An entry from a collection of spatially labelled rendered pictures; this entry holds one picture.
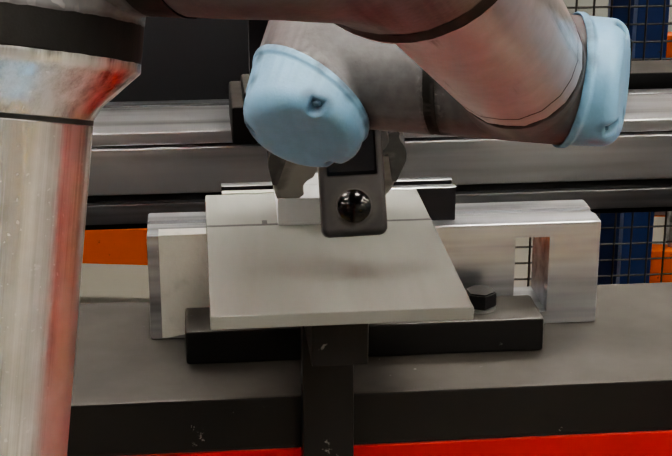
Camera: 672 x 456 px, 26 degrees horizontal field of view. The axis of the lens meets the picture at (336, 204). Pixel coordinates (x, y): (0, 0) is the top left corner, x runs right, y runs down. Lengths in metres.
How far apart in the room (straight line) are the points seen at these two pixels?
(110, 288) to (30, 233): 3.26
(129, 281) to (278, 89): 2.97
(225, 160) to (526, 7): 0.89
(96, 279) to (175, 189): 2.33
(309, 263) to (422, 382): 0.16
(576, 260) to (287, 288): 0.34
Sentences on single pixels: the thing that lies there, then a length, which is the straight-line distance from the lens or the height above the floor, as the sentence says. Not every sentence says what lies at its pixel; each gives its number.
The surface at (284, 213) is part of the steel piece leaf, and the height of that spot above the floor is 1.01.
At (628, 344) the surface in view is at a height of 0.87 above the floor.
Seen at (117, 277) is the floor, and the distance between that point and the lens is 3.82.
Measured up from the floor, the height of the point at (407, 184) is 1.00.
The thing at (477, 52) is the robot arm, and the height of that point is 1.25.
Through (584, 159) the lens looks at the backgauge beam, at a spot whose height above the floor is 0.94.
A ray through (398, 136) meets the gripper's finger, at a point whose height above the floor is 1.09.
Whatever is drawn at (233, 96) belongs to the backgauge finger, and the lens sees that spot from 1.46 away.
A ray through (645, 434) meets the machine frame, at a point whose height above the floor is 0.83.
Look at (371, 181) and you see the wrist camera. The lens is 1.02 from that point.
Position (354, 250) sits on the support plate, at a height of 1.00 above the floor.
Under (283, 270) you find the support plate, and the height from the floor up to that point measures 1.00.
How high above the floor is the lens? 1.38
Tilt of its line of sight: 19 degrees down
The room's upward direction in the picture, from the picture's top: straight up
